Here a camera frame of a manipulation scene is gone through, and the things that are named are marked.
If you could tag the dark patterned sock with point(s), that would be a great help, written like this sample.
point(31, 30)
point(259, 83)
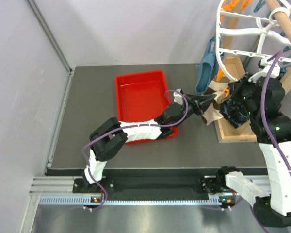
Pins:
point(234, 112)

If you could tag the pink brown patterned sock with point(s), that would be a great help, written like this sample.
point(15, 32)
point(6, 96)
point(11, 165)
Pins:
point(220, 97)

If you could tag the red plastic tray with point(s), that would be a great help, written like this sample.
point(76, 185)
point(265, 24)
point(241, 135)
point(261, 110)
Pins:
point(140, 97)

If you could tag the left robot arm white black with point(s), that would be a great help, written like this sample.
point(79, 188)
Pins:
point(107, 140)

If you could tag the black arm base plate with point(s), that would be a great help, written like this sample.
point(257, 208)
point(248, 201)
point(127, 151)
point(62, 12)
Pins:
point(116, 184)

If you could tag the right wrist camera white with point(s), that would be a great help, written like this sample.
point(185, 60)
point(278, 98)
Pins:
point(266, 66)

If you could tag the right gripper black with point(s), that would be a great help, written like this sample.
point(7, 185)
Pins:
point(235, 87)

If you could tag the white clip hanger frame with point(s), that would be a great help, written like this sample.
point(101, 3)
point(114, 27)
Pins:
point(245, 34)

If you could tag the aluminium rail front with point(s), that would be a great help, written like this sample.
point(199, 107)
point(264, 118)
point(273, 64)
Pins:
point(58, 191)

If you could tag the teal clothes peg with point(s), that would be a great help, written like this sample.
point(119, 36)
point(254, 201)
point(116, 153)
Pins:
point(259, 5)

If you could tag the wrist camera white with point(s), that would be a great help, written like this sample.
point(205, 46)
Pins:
point(178, 96)
point(266, 66)

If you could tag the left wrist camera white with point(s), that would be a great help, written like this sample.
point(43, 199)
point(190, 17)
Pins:
point(178, 96)

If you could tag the wooden rack stand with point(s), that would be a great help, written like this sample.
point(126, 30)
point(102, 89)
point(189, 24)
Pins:
point(225, 132)

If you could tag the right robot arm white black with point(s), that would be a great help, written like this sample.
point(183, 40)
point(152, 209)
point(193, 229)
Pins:
point(262, 102)

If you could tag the blue sock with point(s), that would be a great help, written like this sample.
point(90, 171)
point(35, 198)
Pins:
point(208, 68)

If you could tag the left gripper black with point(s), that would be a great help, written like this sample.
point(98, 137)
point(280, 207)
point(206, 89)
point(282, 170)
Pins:
point(199, 103)

